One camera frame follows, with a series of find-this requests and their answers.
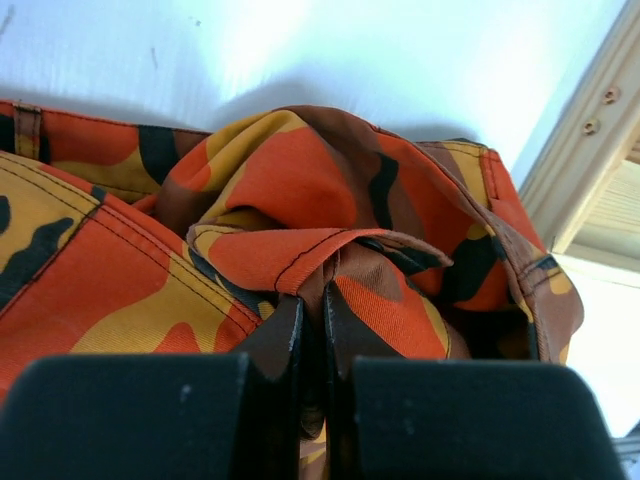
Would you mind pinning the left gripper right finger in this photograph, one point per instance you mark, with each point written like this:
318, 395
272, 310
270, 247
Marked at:
389, 417

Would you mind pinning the wooden clothes rack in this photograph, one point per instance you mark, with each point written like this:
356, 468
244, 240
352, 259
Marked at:
583, 192

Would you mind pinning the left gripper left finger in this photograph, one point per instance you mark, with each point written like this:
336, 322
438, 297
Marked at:
162, 416

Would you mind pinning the orange camouflage trousers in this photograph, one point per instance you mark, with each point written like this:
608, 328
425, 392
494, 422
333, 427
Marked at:
122, 239

